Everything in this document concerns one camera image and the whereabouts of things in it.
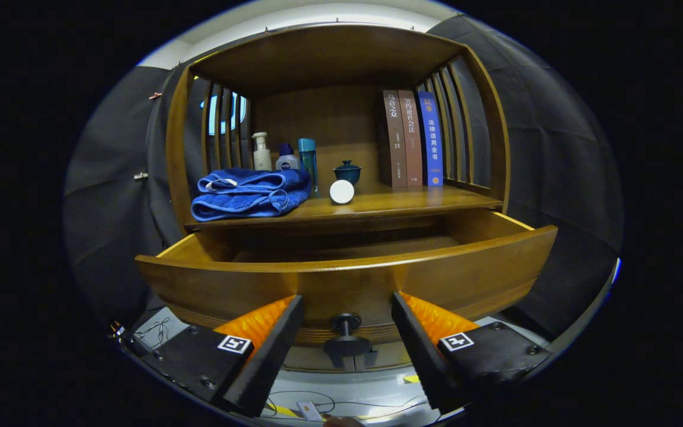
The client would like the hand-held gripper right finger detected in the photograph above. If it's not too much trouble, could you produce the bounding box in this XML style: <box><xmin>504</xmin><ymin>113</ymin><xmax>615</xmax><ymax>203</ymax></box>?
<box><xmin>391</xmin><ymin>291</ymin><xmax>553</xmax><ymax>414</ymax></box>

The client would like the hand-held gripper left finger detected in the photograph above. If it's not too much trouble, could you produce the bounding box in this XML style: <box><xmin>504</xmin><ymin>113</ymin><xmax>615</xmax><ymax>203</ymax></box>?
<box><xmin>130</xmin><ymin>295</ymin><xmax>305</xmax><ymax>419</ymax></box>

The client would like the black drawer knob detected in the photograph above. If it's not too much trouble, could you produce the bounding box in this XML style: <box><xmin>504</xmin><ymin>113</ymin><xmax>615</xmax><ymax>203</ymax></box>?
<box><xmin>324</xmin><ymin>313</ymin><xmax>373</xmax><ymax>368</ymax></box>

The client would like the wooden drawer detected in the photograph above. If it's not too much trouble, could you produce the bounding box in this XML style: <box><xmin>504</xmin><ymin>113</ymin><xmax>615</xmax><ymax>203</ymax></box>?
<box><xmin>135</xmin><ymin>209</ymin><xmax>558</xmax><ymax>348</ymax></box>

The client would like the white green tube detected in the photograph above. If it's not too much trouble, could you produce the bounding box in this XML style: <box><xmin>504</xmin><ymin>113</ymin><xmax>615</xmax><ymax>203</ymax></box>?
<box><xmin>329</xmin><ymin>179</ymin><xmax>356</xmax><ymax>205</ymax></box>

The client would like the wooden cabinet door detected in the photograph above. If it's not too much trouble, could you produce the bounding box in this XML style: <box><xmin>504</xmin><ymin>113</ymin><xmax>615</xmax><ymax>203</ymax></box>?
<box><xmin>353</xmin><ymin>340</ymin><xmax>414</xmax><ymax>372</ymax></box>
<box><xmin>282</xmin><ymin>344</ymin><xmax>355</xmax><ymax>374</ymax></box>

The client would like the wooden countertop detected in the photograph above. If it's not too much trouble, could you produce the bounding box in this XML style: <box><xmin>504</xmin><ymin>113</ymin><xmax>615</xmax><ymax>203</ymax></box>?
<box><xmin>184</xmin><ymin>181</ymin><xmax>503</xmax><ymax>232</ymax></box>

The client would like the wooden cabinet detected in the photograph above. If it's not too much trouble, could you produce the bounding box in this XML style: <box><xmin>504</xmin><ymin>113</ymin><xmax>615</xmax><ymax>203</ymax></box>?
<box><xmin>135</xmin><ymin>24</ymin><xmax>558</xmax><ymax>374</ymax></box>

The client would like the blue folded towel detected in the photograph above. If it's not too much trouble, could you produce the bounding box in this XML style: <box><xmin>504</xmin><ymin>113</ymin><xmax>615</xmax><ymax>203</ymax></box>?
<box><xmin>191</xmin><ymin>168</ymin><xmax>312</xmax><ymax>222</ymax></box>

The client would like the white bottle blue cap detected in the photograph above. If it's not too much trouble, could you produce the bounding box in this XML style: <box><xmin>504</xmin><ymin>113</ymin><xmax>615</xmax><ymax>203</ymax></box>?
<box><xmin>275</xmin><ymin>143</ymin><xmax>299</xmax><ymax>171</ymax></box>

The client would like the teal blue bottle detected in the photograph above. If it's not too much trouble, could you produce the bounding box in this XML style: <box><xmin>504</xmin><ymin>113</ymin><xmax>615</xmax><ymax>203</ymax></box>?
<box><xmin>298</xmin><ymin>138</ymin><xmax>320</xmax><ymax>196</ymax></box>

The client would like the white pump bottle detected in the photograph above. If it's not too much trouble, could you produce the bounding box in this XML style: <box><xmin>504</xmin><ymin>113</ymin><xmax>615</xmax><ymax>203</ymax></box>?
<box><xmin>251</xmin><ymin>132</ymin><xmax>272</xmax><ymax>171</ymax></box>

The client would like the blue lidded teacup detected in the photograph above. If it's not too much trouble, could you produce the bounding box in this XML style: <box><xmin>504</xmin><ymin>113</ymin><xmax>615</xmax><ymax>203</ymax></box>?
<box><xmin>333</xmin><ymin>160</ymin><xmax>362</xmax><ymax>186</ymax></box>

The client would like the blue book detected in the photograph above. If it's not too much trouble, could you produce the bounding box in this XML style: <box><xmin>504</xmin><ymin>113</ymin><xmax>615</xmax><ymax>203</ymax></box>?
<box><xmin>416</xmin><ymin>91</ymin><xmax>444</xmax><ymax>187</ymax></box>

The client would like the reddish brown book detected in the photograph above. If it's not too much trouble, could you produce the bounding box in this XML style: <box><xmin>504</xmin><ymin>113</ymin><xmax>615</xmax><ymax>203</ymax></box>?
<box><xmin>398</xmin><ymin>90</ymin><xmax>424</xmax><ymax>187</ymax></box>

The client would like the dark brown book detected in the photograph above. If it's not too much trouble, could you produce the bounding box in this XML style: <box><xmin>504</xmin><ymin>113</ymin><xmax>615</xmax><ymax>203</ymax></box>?
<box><xmin>382</xmin><ymin>90</ymin><xmax>408</xmax><ymax>188</ymax></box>

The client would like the black cable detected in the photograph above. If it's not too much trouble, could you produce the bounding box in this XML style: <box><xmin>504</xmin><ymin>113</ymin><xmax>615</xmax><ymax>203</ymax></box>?
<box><xmin>263</xmin><ymin>388</ymin><xmax>431</xmax><ymax>420</ymax></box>

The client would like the white cable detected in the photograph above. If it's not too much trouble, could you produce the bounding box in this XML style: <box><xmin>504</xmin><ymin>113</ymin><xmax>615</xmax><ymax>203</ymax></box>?
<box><xmin>133</xmin><ymin>316</ymin><xmax>171</xmax><ymax>352</ymax></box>

